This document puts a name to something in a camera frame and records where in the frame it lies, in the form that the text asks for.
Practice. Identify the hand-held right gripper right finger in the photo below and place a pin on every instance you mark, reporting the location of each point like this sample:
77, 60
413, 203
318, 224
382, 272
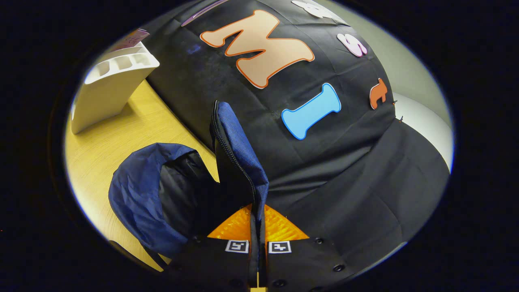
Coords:
300, 263

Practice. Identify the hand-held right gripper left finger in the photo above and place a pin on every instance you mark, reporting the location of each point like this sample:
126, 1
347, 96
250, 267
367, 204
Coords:
219, 263

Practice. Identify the blue schoolbag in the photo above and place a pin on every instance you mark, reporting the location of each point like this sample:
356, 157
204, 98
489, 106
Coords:
138, 194

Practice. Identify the white bookshelf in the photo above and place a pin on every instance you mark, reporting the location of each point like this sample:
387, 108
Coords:
105, 97

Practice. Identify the pink book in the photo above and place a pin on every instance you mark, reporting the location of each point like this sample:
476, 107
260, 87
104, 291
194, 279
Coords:
134, 38

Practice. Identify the black backdrop cloth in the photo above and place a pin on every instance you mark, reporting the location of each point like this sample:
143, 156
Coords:
324, 170

